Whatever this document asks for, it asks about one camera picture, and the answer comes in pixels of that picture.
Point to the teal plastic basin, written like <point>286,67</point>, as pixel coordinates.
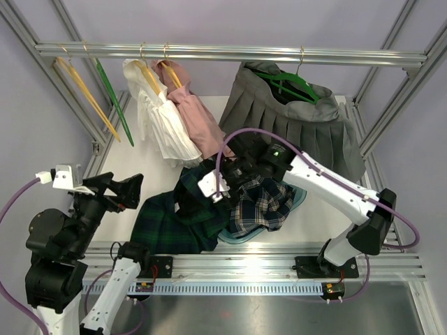
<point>227,238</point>

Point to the green navy plaid skirt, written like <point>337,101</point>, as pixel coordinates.
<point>181,221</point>

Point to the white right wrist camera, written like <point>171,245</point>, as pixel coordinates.
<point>214,187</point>

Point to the green hanger of plaid skirt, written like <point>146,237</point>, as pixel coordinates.
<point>112,95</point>

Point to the yellow hanger of pink skirt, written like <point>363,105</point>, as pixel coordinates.
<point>169,69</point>

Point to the aluminium frame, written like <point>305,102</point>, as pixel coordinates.
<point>419,67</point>

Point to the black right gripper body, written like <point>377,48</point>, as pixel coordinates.
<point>235,174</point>

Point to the white slotted cable duct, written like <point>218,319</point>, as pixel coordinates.
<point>168,288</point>

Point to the navy white plaid skirt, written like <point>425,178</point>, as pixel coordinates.
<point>263,203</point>

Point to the green plastic hanger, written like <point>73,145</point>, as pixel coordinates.
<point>292,83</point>

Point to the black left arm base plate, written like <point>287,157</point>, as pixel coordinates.
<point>160,266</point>

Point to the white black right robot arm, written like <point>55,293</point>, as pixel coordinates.
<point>371,212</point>

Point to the yellow plastic hanger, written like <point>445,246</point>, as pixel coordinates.
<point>75,76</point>

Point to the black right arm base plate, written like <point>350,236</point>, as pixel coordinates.
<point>309,267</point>

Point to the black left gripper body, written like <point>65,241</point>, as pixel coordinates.
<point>99,204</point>

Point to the grey pleated skirt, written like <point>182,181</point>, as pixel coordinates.
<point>320,129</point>

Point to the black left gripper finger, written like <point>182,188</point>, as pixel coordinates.
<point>99,183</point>
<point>126,193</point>

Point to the pink pleated skirt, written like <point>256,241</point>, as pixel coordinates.
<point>201,125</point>

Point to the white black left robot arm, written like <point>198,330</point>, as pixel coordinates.
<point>58,243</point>

